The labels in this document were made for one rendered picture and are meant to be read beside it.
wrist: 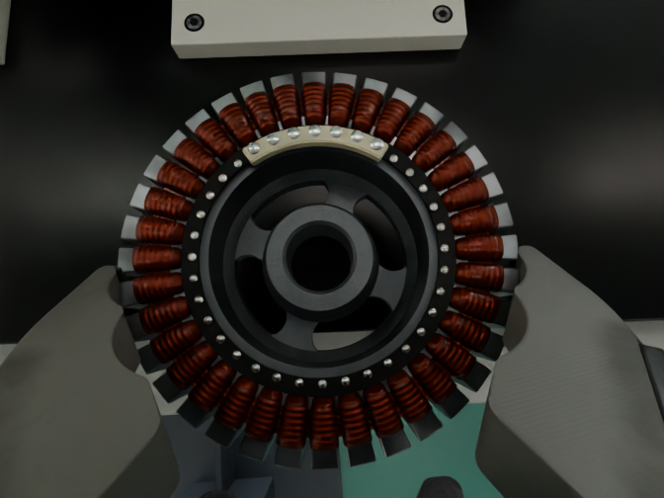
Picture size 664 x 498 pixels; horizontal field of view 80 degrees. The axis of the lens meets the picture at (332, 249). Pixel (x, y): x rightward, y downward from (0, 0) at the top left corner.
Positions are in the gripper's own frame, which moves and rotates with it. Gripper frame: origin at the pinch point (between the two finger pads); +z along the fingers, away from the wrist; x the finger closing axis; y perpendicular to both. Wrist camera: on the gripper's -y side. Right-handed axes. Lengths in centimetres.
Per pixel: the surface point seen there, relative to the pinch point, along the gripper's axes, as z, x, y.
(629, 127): 9.0, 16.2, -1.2
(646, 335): 4.2, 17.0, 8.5
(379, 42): 11.7, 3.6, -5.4
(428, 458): 43, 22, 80
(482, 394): 2.8, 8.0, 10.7
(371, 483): 41, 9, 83
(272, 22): 12.2, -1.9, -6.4
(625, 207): 6.4, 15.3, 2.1
